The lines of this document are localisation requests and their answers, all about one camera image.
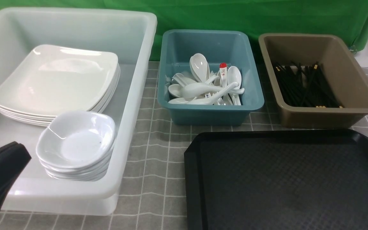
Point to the white square rice plate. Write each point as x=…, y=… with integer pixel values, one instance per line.
x=52, y=80

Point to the white soup spoon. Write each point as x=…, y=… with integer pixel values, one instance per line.
x=197, y=89

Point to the stack of white bowls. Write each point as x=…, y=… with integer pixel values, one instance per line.
x=90, y=173

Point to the stack of white plates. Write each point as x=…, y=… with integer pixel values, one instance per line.
x=45, y=121

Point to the large white plastic bin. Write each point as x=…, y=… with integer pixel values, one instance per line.
x=130, y=35

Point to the grey checked tablecloth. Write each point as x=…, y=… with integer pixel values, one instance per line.
x=153, y=193

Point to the teal plastic bin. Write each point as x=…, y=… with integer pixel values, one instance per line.
x=230, y=47

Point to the pile of white spoons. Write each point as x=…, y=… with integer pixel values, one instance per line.
x=200, y=72

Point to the red tipped white spoon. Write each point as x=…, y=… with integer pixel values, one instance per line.
x=223, y=74

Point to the black serving tray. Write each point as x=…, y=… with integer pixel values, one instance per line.
x=277, y=180

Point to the pile of black chopsticks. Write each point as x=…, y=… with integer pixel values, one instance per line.
x=305, y=86

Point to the brown plastic bin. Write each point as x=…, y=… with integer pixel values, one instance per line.
x=346, y=78

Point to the green cloth backdrop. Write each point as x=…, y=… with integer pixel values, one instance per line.
x=346, y=19

